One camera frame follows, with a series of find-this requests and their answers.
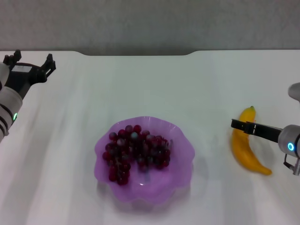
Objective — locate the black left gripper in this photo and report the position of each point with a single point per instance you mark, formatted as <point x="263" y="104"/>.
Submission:
<point x="22" y="77"/>

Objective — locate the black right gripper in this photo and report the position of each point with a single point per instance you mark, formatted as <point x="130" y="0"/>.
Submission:
<point x="267" y="133"/>

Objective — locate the yellow banana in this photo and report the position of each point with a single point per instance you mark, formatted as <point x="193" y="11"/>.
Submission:
<point x="243" y="150"/>

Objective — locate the red grape bunch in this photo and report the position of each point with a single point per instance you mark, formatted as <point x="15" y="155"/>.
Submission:
<point x="136" y="150"/>

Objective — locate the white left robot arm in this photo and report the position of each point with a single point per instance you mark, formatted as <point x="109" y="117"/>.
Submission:
<point x="8" y="105"/>

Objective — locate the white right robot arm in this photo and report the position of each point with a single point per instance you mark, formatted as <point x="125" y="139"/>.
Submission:
<point x="290" y="138"/>

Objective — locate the purple wavy plastic bowl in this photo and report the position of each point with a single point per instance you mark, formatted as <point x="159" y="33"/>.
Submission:
<point x="150" y="189"/>

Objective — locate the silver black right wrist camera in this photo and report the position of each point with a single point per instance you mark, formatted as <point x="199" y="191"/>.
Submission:
<point x="295" y="91"/>

